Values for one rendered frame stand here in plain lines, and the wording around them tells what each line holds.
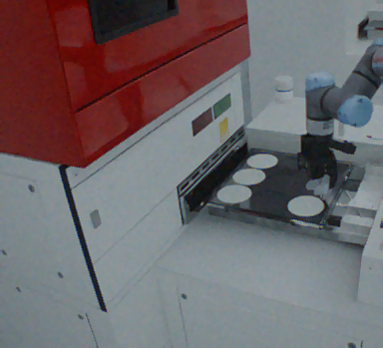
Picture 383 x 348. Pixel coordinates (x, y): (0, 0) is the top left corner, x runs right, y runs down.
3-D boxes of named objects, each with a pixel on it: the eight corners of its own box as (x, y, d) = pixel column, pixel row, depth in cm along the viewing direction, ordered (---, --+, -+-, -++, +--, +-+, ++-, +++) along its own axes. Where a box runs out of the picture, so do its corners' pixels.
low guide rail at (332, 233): (208, 214, 143) (207, 206, 141) (211, 211, 144) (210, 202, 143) (372, 248, 119) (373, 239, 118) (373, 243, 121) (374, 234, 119)
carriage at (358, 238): (338, 240, 119) (339, 231, 118) (366, 175, 146) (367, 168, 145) (368, 246, 115) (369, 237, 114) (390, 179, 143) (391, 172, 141)
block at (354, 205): (347, 213, 124) (348, 204, 123) (350, 207, 127) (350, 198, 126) (376, 218, 121) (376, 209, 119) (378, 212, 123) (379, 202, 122)
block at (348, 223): (340, 229, 118) (340, 220, 117) (343, 222, 121) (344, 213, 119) (370, 235, 115) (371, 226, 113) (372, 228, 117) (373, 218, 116)
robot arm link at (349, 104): (373, 78, 98) (340, 68, 107) (345, 119, 99) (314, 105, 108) (388, 97, 103) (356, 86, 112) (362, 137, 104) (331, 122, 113)
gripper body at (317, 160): (296, 172, 126) (295, 131, 120) (321, 163, 128) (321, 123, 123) (313, 182, 119) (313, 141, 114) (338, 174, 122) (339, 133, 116)
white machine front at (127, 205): (101, 310, 110) (58, 167, 91) (240, 162, 171) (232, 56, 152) (110, 314, 108) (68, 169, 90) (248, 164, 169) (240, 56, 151)
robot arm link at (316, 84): (319, 82, 106) (297, 74, 113) (319, 125, 111) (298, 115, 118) (344, 76, 109) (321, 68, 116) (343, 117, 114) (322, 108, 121)
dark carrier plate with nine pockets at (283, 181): (204, 202, 135) (204, 200, 135) (252, 152, 161) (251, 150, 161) (319, 224, 119) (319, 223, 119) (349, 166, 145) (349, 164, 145)
